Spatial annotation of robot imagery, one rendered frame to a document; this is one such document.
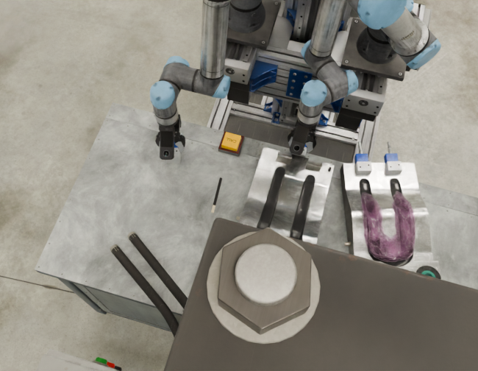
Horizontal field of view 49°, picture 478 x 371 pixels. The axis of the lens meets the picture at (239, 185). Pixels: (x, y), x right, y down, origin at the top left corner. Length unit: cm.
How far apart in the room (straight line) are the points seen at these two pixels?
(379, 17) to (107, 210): 111
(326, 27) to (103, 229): 100
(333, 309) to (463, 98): 286
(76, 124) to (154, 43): 69
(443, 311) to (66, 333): 225
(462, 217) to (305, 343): 154
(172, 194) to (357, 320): 142
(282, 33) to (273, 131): 74
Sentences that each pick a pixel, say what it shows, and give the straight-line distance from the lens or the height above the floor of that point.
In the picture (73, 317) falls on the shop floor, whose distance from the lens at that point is 268.
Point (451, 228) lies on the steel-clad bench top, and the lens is 200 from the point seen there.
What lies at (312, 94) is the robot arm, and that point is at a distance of 163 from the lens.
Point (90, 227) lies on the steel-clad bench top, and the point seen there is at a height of 80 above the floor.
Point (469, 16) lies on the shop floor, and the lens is 376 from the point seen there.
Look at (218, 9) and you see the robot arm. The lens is 151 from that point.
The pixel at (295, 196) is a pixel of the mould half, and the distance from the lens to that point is 181.
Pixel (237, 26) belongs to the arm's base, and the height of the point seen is 106.
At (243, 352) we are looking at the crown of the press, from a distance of 53.
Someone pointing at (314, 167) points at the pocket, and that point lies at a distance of 189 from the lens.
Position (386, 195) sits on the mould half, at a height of 86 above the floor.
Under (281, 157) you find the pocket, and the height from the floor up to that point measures 86.
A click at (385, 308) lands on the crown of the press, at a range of 55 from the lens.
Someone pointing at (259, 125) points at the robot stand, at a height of 21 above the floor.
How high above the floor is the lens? 253
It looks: 65 degrees down
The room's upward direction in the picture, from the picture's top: 2 degrees clockwise
